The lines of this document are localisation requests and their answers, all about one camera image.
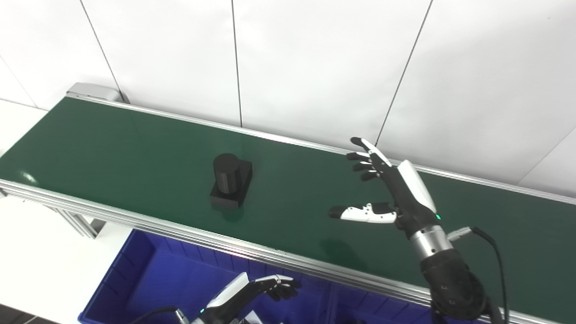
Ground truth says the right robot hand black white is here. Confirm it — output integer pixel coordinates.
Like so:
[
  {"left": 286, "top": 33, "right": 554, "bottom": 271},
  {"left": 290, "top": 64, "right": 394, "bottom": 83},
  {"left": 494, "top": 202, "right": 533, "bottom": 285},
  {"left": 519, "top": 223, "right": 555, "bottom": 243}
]
[{"left": 328, "top": 137, "right": 444, "bottom": 239}]

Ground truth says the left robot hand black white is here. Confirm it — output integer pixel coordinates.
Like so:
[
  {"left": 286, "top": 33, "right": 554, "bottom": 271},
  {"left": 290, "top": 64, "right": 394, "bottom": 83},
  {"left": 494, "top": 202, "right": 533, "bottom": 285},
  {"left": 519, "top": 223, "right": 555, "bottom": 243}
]
[{"left": 193, "top": 272, "right": 302, "bottom": 324}]

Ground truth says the black cylinder block part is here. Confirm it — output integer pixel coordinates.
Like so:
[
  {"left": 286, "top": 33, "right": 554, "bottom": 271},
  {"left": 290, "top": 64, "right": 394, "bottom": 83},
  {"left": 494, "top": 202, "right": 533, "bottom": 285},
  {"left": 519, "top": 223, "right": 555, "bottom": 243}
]
[{"left": 210, "top": 153, "right": 253, "bottom": 208}]

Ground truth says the blue bin with grey parts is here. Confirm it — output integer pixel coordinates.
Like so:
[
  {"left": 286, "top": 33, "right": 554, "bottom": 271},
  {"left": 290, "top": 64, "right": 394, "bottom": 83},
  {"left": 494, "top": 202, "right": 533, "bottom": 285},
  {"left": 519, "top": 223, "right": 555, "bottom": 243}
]
[{"left": 79, "top": 229, "right": 334, "bottom": 324}]

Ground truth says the green conveyor belt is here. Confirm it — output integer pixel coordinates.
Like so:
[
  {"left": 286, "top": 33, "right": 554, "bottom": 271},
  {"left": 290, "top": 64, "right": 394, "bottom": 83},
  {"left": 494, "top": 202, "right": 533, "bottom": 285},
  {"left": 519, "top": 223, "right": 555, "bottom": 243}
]
[
  {"left": 0, "top": 97, "right": 576, "bottom": 323},
  {"left": 0, "top": 82, "right": 576, "bottom": 324}
]

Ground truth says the aluminium conveyor leg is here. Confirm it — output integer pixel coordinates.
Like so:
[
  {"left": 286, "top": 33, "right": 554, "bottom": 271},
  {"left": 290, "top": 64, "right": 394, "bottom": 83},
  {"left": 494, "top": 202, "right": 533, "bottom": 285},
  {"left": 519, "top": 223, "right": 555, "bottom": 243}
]
[{"left": 43, "top": 203, "right": 108, "bottom": 239}]

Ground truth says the grey conveyor end housing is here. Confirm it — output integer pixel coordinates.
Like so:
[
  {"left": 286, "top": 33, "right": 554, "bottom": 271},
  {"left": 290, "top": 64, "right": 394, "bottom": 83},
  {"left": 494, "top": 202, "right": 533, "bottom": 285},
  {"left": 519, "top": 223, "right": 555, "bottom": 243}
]
[{"left": 66, "top": 82, "right": 131, "bottom": 104}]

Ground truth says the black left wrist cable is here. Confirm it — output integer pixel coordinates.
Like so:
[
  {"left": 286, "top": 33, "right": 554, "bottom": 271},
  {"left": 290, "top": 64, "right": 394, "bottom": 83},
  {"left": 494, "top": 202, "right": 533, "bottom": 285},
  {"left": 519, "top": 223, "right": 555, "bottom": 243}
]
[{"left": 134, "top": 305, "right": 190, "bottom": 324}]

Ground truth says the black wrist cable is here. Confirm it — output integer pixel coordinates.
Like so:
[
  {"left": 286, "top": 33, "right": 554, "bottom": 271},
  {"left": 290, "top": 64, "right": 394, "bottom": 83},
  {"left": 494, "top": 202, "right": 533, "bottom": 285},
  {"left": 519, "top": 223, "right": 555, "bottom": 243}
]
[
  {"left": 448, "top": 226, "right": 510, "bottom": 324},
  {"left": 134, "top": 305, "right": 190, "bottom": 324}
]

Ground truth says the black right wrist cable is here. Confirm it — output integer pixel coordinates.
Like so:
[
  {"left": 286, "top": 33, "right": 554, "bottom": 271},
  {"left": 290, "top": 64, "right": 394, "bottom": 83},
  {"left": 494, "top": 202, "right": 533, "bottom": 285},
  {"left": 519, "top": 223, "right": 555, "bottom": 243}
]
[{"left": 448, "top": 226, "right": 510, "bottom": 324}]

